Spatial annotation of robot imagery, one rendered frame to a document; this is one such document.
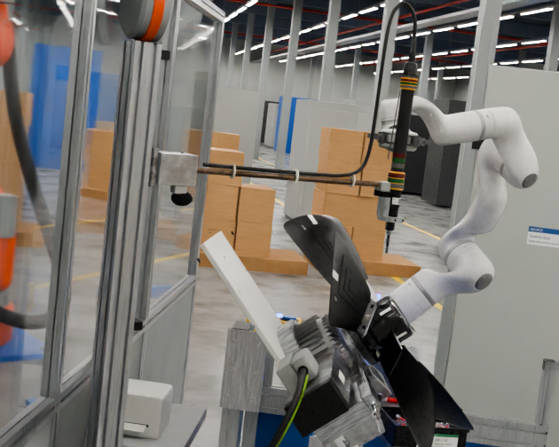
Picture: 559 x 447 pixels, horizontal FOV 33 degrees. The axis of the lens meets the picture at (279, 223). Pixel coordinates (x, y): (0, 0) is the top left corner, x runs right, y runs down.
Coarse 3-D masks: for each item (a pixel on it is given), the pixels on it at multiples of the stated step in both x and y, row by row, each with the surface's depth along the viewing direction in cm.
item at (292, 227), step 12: (300, 216) 245; (324, 216) 251; (288, 228) 239; (300, 228) 242; (312, 228) 244; (324, 228) 246; (336, 228) 250; (300, 240) 239; (312, 240) 241; (324, 240) 243; (348, 240) 248; (312, 252) 239; (324, 252) 241; (324, 264) 238; (360, 264) 243; (324, 276) 237
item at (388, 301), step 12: (384, 300) 232; (396, 312) 229; (372, 324) 230; (384, 324) 229; (396, 324) 229; (408, 324) 238; (360, 336) 230; (372, 336) 231; (384, 336) 230; (408, 336) 232; (360, 348) 229; (372, 348) 232; (372, 360) 231
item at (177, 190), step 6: (174, 186) 210; (180, 186) 210; (186, 186) 211; (174, 192) 210; (180, 192) 210; (186, 192) 211; (174, 198) 210; (180, 198) 210; (186, 198) 210; (192, 198) 212; (180, 204) 211; (186, 204) 211
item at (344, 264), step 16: (336, 240) 212; (336, 256) 210; (352, 256) 218; (336, 272) 209; (352, 272) 216; (336, 288) 208; (352, 288) 216; (368, 288) 225; (336, 304) 208; (352, 304) 217; (336, 320) 209; (352, 320) 219
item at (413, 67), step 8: (408, 64) 236; (416, 64) 236; (408, 72) 236; (416, 72) 236; (392, 192) 239; (400, 192) 240; (392, 200) 239; (392, 208) 240; (392, 216) 240; (392, 224) 241
